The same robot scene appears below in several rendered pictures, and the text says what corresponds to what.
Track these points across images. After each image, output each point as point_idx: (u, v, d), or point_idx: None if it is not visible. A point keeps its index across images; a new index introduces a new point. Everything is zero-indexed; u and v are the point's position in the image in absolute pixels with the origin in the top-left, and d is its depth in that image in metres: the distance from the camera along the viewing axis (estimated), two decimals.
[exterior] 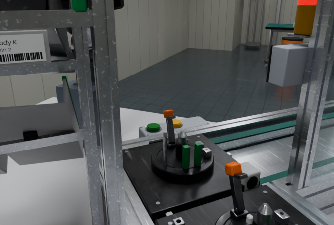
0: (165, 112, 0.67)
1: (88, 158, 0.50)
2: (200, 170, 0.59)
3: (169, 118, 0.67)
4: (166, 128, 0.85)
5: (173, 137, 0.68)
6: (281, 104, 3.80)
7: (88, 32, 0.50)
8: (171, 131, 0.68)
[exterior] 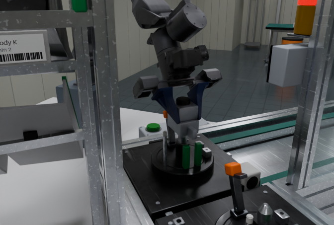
0: (165, 112, 0.67)
1: (88, 158, 0.50)
2: (200, 170, 0.59)
3: None
4: (166, 128, 0.85)
5: (173, 137, 0.68)
6: (281, 104, 3.80)
7: (196, 130, 0.57)
8: (171, 131, 0.68)
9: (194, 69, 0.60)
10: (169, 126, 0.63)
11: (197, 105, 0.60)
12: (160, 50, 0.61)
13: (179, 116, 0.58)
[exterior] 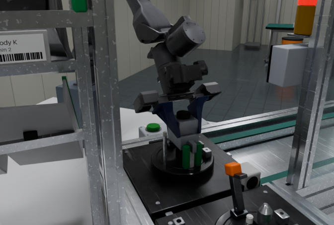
0: None
1: (88, 158, 0.50)
2: (200, 170, 0.59)
3: None
4: (166, 128, 0.85)
5: None
6: (281, 104, 3.80)
7: (196, 144, 0.58)
8: None
9: (194, 83, 0.61)
10: (170, 139, 0.64)
11: (197, 118, 0.61)
12: (160, 65, 0.62)
13: (180, 130, 0.59)
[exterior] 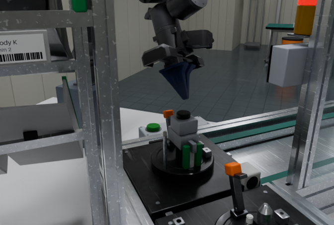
0: (165, 112, 0.67)
1: (88, 158, 0.50)
2: (200, 170, 0.59)
3: (169, 118, 0.67)
4: (166, 128, 0.85)
5: None
6: (281, 104, 3.80)
7: (196, 144, 0.58)
8: None
9: (193, 51, 0.63)
10: (170, 139, 0.64)
11: (187, 84, 0.61)
12: (159, 27, 0.61)
13: (180, 130, 0.59)
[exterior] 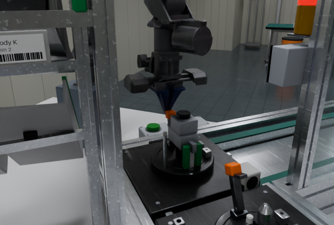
0: (168, 113, 0.66)
1: (88, 158, 0.50)
2: (200, 170, 0.59)
3: None
4: (166, 128, 0.85)
5: None
6: (281, 104, 3.80)
7: (196, 144, 0.58)
8: None
9: (149, 72, 0.68)
10: (170, 139, 0.64)
11: None
12: (158, 50, 0.62)
13: (180, 130, 0.59)
